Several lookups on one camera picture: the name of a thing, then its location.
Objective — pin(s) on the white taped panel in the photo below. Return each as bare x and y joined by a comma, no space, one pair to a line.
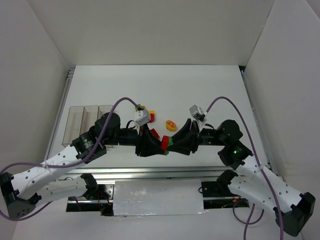
157,198

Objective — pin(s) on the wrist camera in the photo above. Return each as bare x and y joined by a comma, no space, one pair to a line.
199,115
142,117

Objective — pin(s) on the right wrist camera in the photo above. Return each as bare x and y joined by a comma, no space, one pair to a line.
199,115

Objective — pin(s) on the red lego brick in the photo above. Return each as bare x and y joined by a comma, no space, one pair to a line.
155,133

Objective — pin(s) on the clear container right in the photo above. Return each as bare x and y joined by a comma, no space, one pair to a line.
103,109

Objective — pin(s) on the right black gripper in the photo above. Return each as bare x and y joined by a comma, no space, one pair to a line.
195,138

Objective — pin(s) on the clear container middle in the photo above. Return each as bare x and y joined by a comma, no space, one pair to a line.
90,115

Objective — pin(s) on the clear container left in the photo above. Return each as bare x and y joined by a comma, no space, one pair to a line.
73,124

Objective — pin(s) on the green yellow striped lego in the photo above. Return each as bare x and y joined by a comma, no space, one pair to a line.
139,107

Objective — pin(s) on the aluminium frame rail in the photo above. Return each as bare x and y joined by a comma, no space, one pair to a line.
121,164

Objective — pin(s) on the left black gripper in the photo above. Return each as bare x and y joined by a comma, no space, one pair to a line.
139,143

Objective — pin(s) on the yellow butterfly lego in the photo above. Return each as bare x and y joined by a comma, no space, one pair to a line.
170,126

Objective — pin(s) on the clear container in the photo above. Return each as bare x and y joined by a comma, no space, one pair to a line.
90,115
73,124
103,109

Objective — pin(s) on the yellow red lego stack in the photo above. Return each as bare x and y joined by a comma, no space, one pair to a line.
152,116

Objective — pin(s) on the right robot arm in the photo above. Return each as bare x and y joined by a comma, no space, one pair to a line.
245,177

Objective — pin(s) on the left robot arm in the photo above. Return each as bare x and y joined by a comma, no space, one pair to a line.
40,185

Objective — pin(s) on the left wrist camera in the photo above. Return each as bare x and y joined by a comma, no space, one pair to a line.
142,117

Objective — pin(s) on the green lego piece separated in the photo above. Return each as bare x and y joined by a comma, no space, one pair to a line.
169,142

